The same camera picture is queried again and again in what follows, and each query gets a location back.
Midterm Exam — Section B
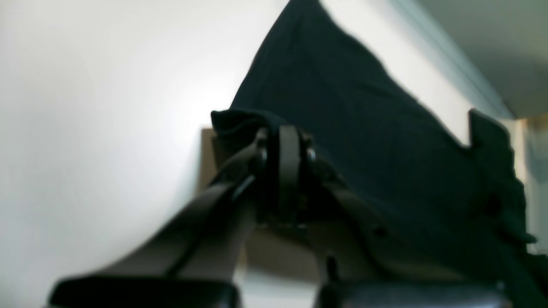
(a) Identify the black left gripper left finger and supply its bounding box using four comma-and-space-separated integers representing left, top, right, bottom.
49, 125, 300, 308

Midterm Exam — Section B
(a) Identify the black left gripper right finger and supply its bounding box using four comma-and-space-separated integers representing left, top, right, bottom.
299, 133, 509, 308

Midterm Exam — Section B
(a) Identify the black T-shirt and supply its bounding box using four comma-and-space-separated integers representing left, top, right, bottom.
211, 0, 547, 308

